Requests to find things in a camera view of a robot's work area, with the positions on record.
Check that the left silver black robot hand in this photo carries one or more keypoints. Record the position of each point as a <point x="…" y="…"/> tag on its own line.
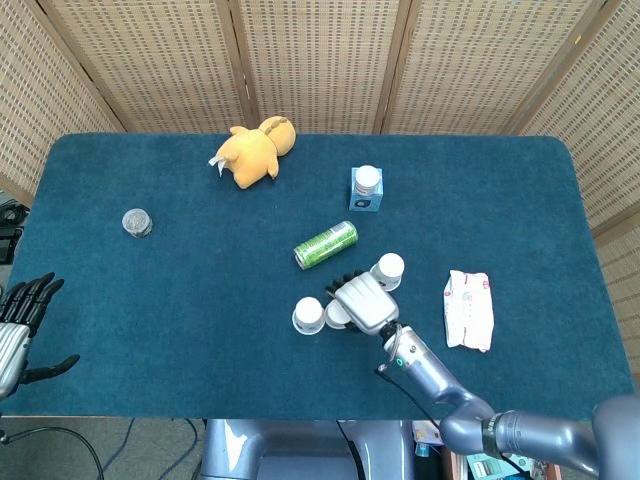
<point x="15" y="350"/>

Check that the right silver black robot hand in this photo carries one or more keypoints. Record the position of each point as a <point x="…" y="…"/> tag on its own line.
<point x="365" y="305"/>

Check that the white floral paper cup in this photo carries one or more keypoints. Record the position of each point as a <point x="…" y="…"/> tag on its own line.
<point x="334" y="317"/>
<point x="391" y="265"/>
<point x="307" y="314"/>

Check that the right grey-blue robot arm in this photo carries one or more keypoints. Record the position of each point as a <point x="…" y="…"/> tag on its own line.
<point x="430" y="372"/>

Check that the green drink can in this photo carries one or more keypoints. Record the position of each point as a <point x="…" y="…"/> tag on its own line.
<point x="325" y="245"/>

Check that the light blue cardboard box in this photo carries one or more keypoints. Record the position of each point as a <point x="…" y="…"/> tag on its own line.
<point x="367" y="204"/>

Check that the white wet wipes pack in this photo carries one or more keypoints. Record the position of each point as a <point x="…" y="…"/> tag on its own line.
<point x="469" y="312"/>

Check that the black equipment on floor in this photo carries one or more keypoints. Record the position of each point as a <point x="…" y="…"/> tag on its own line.
<point x="9" y="235"/>

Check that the white cream jar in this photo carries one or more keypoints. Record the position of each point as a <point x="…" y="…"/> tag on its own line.
<point x="367" y="177"/>

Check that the blue felt table cover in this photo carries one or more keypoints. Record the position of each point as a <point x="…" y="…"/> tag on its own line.
<point x="200" y="300"/>

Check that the orange plush toy animal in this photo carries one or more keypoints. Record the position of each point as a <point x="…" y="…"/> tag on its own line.
<point x="255" y="155"/>

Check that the grey-blue robot torso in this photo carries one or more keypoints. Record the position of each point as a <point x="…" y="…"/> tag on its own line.
<point x="240" y="450"/>

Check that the woven wooden folding screen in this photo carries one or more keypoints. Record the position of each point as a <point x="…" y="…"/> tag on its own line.
<point x="325" y="60"/>

